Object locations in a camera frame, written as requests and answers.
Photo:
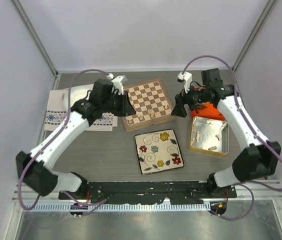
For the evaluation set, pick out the white round bowl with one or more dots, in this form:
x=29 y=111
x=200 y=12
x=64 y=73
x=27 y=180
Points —
x=77 y=93

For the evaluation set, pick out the wooden chessboard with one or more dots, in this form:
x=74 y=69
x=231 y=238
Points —
x=145 y=97

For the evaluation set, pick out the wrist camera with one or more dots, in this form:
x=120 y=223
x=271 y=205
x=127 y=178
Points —
x=186 y=79
x=117 y=83

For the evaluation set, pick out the orange plastic box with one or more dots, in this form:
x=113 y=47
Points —
x=211 y=112

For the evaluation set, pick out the floral square plate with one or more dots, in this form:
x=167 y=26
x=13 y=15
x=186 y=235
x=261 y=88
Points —
x=158 y=151

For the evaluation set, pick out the patterned placemat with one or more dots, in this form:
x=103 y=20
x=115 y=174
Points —
x=55 y=115

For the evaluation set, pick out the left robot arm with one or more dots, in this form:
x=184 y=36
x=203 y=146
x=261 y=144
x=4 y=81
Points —
x=35 y=168

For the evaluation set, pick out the gold metal tin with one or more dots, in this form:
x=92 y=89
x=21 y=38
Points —
x=209 y=128

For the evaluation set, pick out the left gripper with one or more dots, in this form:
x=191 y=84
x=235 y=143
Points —
x=126 y=108

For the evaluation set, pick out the light chess pieces pile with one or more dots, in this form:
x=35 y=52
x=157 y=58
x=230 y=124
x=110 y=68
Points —
x=195 y=137

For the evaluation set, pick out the light piece lying tin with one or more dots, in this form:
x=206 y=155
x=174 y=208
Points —
x=212 y=148
x=218 y=136

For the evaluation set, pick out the white slotted cable duct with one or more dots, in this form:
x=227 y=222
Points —
x=166 y=206

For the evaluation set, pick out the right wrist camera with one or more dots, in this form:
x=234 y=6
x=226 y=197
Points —
x=186 y=79

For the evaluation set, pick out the dark chess pieces pile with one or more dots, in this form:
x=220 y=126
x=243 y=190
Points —
x=200 y=107

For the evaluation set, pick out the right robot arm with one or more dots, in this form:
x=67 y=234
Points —
x=258 y=157

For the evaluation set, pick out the light queen piece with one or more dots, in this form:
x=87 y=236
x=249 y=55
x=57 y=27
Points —
x=152 y=114

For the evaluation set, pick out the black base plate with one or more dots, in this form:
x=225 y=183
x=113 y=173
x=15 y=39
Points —
x=151 y=192

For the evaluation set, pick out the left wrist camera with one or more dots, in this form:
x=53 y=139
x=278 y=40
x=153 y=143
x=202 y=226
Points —
x=117 y=83

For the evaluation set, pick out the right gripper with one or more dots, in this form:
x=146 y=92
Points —
x=182 y=99

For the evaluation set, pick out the light piece lying tin bottom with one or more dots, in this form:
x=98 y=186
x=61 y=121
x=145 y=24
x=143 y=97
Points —
x=212 y=148

